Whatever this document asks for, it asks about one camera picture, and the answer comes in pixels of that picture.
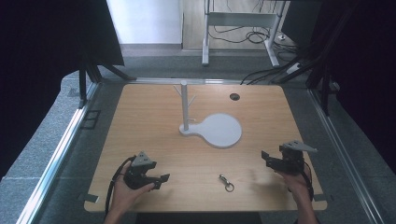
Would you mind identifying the white stand with pegs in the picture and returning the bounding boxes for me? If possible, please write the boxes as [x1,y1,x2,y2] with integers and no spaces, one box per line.
[173,79,244,149]

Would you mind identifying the black curtain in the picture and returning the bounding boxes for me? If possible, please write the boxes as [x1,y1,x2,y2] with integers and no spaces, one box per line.
[0,0,125,181]
[281,0,396,175]

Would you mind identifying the white power strip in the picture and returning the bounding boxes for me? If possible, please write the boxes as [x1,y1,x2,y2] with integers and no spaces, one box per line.
[285,63,302,75]

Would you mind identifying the left hand-held gripper black cable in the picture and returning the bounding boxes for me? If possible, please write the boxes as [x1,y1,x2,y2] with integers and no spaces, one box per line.
[104,155,137,219]

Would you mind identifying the black cables on floor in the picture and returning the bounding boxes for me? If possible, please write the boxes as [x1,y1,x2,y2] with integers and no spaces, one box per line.
[208,0,312,86]

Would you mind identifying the hand-held gripper black cable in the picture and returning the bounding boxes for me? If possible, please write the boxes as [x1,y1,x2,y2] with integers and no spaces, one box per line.
[303,161,316,203]
[104,155,137,219]

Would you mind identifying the person's right hand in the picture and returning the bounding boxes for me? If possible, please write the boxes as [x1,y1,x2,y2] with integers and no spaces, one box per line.
[276,167,313,201]

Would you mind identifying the metal keychain clasp with ring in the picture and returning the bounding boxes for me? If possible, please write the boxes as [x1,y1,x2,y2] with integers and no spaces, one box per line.
[218,174,235,193]

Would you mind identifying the white metal desk frame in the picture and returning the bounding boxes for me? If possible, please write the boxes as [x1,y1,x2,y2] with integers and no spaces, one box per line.
[201,0,287,68]

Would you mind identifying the black metal stand legs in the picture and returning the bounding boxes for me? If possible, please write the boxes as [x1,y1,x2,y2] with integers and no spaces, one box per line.
[78,60,137,109]
[270,36,340,117]

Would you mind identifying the person's left hand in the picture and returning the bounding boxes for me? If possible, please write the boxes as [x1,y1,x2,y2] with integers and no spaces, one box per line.
[109,165,156,217]

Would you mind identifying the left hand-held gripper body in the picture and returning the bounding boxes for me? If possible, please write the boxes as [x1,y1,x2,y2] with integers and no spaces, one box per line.
[123,151,158,190]

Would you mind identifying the person's dark clothing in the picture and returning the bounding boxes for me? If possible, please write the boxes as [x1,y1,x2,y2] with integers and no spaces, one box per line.
[134,212,263,224]

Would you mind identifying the right hand-held gripper black cable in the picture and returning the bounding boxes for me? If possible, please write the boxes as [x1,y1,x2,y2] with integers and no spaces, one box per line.
[303,161,316,203]

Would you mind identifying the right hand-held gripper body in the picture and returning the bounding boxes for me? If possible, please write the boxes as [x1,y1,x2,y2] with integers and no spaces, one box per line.
[278,139,318,175]

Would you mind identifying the aluminium rail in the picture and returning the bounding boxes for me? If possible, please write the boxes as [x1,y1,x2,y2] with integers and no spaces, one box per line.
[306,88,387,224]
[124,77,244,86]
[17,81,101,224]

